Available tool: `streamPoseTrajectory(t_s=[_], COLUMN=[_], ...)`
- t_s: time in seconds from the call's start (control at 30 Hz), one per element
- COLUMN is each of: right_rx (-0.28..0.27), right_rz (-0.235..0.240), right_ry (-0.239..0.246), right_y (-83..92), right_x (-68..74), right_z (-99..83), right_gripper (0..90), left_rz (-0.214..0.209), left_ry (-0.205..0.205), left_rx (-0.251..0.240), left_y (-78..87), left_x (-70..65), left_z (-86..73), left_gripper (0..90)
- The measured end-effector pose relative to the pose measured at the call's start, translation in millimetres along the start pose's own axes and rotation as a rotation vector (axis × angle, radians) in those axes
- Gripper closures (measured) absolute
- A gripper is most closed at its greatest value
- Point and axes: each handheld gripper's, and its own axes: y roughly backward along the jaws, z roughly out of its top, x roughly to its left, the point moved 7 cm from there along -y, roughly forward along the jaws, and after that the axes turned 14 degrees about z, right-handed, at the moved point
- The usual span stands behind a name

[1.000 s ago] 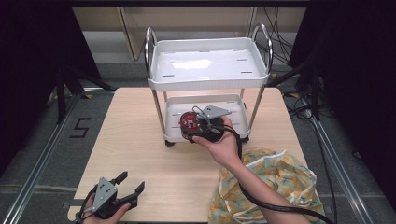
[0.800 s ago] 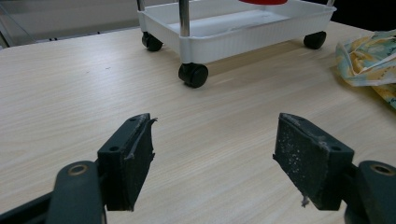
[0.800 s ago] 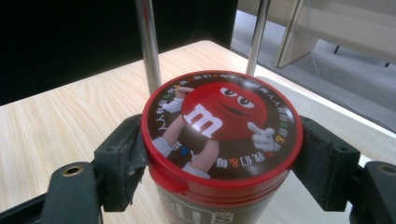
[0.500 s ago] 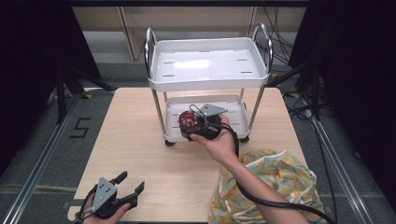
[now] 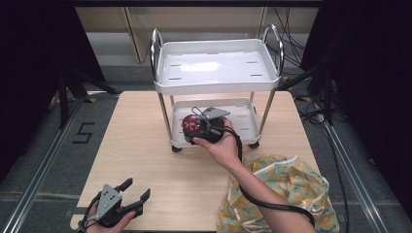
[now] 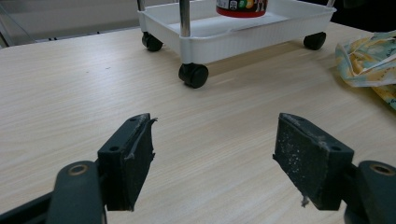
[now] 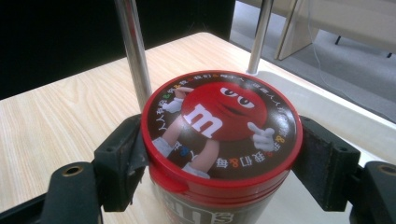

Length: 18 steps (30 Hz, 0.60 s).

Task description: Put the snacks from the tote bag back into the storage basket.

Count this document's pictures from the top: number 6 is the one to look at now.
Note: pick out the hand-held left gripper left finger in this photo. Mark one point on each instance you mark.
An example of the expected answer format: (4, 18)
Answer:
(130, 161)

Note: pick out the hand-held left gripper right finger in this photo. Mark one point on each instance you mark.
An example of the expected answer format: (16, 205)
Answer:
(311, 161)

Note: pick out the yellow patterned cloth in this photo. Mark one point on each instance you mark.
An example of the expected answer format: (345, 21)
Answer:
(370, 59)

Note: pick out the white two-tier trolley cart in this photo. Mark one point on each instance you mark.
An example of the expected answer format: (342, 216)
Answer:
(218, 37)

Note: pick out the red round can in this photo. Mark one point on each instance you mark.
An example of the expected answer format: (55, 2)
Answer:
(241, 7)

